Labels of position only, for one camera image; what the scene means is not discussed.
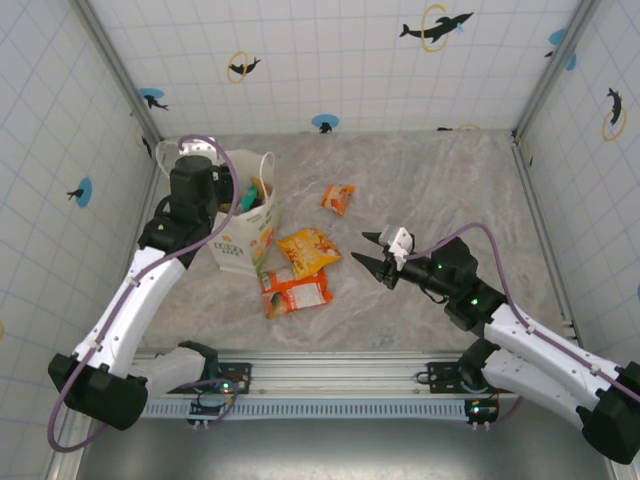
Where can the white paper bag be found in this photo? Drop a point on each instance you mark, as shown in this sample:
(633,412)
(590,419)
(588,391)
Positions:
(240,245)

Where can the small orange snack packet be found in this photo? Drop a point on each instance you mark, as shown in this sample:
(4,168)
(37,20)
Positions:
(337,199)

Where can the yellow chips packet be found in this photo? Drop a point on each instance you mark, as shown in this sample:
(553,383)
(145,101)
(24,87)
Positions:
(307,252)

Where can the orange packet with white label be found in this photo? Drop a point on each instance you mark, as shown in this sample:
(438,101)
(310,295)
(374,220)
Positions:
(295,297)

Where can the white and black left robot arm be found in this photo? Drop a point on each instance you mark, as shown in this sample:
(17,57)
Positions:
(130,300)

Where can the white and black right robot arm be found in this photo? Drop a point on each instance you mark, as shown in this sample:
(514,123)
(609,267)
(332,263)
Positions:
(540,360)

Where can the fish sticker blue circle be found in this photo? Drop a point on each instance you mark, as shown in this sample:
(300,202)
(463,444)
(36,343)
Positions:
(82,192)
(325,122)

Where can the shark sticker blue oval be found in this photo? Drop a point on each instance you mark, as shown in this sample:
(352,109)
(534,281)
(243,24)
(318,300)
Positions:
(150,97)

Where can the right controller board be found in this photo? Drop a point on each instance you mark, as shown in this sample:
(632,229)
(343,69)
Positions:
(482,410)

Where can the controller board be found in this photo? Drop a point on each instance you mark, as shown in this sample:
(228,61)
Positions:
(217,400)
(482,410)

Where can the left controller board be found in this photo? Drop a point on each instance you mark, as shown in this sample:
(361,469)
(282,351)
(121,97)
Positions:
(217,400)

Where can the blue corner sticker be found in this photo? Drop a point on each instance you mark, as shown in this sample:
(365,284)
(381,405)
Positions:
(556,37)

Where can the aluminium side rail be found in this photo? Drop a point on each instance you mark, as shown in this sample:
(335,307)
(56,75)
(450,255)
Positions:
(550,250)

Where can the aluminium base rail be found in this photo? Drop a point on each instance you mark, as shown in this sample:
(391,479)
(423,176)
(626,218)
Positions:
(350,375)

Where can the aluminium frame post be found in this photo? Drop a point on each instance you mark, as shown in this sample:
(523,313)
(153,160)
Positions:
(120,75)
(555,70)

